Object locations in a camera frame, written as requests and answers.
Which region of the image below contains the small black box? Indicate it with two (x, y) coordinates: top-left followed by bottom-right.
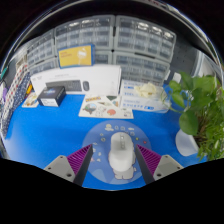
(37, 85), (67, 108)

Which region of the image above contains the long white keyboard box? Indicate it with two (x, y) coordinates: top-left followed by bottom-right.
(30, 64), (123, 98)

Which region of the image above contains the colourful sticker sheet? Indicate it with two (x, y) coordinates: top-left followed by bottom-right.
(78, 94), (134, 120)
(21, 91), (40, 109)

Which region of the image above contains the red blue checked white cloth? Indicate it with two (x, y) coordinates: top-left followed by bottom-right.
(4, 63), (30, 114)

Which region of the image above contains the green plant in white pot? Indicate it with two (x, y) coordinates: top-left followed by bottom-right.
(162, 71), (224, 163)

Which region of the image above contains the white computer mouse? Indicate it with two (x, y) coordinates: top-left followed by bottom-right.
(108, 132), (136, 171)

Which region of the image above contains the white wall socket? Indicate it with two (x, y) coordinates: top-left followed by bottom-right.
(172, 71), (183, 84)

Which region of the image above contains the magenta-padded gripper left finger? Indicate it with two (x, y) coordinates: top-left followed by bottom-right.
(43, 143), (95, 187)

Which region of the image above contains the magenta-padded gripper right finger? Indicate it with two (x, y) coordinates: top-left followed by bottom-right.
(133, 144), (184, 186)

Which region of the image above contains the round blue printed mouse pad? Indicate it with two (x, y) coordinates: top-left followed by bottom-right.
(81, 120), (153, 186)

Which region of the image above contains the white blue glove box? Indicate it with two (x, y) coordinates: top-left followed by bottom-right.
(119, 79), (171, 114)

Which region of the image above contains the yellow and blue box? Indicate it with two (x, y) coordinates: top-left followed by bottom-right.
(57, 44), (96, 69)

